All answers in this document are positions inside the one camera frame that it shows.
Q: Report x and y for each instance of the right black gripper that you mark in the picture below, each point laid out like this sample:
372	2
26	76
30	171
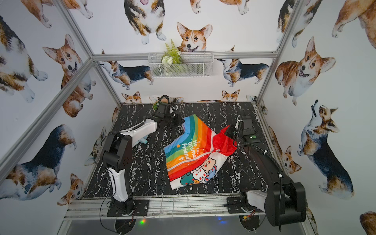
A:
232	126

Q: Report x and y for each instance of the green fern with flower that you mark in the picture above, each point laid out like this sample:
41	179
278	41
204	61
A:
171	55

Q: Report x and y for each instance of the white wire wall basket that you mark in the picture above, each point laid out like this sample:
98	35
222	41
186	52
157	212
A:
184	65

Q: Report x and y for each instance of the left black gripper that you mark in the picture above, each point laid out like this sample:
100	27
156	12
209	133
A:
175	119

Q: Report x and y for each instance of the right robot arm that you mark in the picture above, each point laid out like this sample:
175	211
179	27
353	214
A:
284	202

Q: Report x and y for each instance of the rainbow hooded kids jacket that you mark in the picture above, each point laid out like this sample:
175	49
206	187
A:
198	154

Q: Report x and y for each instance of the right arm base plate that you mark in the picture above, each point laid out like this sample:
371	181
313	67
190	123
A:
239	205

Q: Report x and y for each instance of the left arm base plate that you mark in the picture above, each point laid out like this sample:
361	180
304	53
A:
130	207

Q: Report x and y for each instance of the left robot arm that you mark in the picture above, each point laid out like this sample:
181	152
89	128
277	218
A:
117	150

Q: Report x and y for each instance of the aluminium front rail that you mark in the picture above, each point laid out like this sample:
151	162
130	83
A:
166	206

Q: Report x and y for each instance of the light blue silicone spatula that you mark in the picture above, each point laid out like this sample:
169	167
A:
143	140

